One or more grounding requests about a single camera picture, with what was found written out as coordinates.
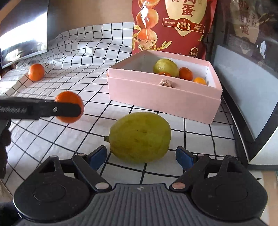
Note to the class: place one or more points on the small kumquat orange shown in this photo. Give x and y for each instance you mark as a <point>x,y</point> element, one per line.
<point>200,80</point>

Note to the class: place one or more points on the dark monitor screen left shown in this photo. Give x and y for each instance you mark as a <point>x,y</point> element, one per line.
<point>24,32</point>

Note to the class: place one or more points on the pink open gift box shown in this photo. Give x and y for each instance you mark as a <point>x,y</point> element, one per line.
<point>132,81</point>

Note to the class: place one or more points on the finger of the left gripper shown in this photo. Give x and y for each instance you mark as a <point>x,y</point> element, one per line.
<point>33,109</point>

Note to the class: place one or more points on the mandarin orange front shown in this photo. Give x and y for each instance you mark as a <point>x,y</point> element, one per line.
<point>70,97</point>

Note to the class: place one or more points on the black white grid tablecloth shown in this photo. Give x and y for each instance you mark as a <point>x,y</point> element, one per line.
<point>77,60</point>

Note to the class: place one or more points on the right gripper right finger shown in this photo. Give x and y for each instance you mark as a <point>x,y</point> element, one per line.
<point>194,166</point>

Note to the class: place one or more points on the green guava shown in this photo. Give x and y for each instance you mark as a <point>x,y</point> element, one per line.
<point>166,66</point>
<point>139,137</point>

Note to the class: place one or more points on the mandarin orange back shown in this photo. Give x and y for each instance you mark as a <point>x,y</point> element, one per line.
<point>185,74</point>

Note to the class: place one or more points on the mandarin orange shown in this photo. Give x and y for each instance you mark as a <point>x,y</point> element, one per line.
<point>185,74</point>
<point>70,97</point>
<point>164,74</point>
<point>36,72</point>

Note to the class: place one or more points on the red quail egg snack bag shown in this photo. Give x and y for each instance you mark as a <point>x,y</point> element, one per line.
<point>174,26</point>

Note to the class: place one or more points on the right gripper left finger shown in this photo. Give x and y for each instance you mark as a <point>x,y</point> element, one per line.
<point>87,166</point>

